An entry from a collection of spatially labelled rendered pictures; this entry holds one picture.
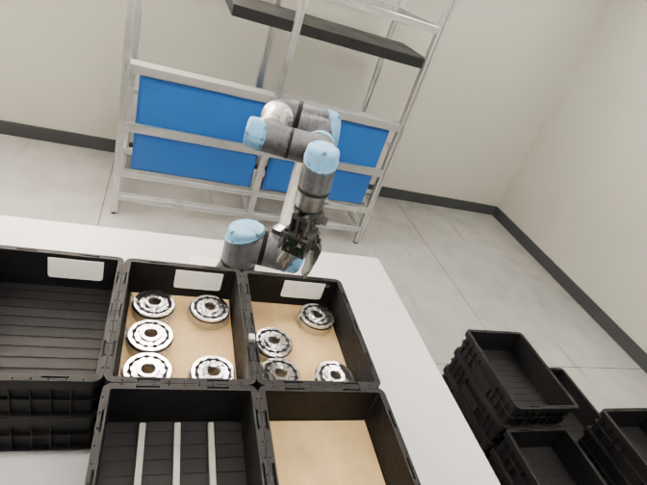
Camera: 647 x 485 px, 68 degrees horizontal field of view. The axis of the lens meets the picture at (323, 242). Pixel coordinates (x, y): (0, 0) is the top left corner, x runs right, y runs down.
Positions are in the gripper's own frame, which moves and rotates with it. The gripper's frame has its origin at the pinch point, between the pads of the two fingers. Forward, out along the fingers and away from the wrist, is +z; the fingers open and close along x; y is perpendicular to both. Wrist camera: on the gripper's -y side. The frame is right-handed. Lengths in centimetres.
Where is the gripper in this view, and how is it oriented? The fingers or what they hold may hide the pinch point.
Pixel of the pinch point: (296, 268)
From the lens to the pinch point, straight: 125.8
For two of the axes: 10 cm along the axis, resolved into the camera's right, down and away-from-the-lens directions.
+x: 8.8, 4.1, -2.3
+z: -2.3, 8.0, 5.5
